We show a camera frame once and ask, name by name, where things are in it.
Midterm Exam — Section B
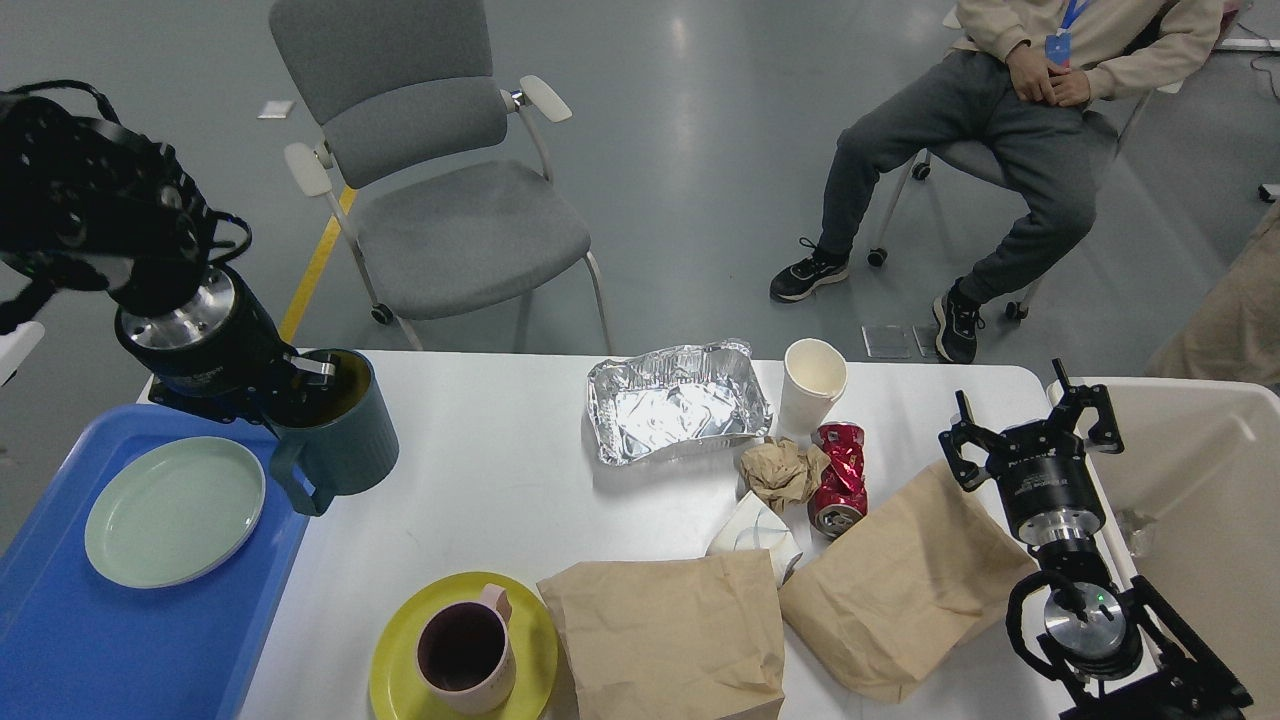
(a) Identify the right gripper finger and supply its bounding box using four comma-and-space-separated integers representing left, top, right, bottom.
938, 389, 1001, 493
1050, 359, 1125, 456

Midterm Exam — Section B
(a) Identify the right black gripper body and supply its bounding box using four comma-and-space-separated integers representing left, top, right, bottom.
986, 420, 1106, 546

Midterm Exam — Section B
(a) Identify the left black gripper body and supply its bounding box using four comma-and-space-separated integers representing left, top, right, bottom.
114, 266, 297, 424

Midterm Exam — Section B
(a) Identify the dark teal mug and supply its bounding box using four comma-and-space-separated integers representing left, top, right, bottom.
265, 348, 399, 516

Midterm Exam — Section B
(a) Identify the pink mug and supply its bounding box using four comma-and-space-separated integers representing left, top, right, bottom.
415, 584, 517, 716

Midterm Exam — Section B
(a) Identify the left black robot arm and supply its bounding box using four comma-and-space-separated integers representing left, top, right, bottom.
1, 79, 342, 424

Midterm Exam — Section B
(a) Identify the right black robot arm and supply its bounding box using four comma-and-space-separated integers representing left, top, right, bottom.
940, 360, 1253, 719

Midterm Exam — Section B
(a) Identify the beige plastic bin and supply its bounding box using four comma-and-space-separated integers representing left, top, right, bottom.
1091, 377, 1279, 719

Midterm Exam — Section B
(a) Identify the crushed red soda can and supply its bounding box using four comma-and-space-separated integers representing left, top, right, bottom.
806, 421, 869, 541

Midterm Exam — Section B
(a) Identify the right brown paper bag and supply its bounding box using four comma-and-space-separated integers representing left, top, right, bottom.
780, 461, 1036, 705

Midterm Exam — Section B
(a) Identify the brown paper bag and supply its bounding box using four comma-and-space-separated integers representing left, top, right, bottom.
780, 461, 1036, 705
538, 550, 785, 719

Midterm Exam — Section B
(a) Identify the pale green plate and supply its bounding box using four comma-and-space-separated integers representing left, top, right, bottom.
84, 436, 266, 589

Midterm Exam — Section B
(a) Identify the tan cloth at right edge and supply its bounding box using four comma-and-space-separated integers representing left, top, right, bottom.
1146, 202, 1279, 388

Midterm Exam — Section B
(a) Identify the crumpled brown paper ball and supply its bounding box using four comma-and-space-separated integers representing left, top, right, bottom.
739, 437, 829, 515

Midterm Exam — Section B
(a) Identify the white side table corner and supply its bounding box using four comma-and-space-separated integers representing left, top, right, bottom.
0, 322, 46, 386

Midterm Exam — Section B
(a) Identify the grey office chair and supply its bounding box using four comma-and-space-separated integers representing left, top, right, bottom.
269, 1, 605, 348

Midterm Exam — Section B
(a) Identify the white chair under person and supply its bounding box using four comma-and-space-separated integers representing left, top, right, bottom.
867, 10, 1190, 323

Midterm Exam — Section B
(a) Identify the left brown paper bag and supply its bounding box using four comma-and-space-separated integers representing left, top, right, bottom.
538, 550, 785, 719

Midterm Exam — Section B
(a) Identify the blue plastic tray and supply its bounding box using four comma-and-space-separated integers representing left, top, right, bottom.
1, 405, 308, 719

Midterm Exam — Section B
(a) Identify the aluminium foil tray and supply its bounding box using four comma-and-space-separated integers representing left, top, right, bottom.
586, 340, 774, 468

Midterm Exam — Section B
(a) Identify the yellow plate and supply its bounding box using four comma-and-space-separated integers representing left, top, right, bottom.
369, 571, 564, 719

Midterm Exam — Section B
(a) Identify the seated person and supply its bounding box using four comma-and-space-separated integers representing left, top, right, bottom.
768, 0, 1226, 366

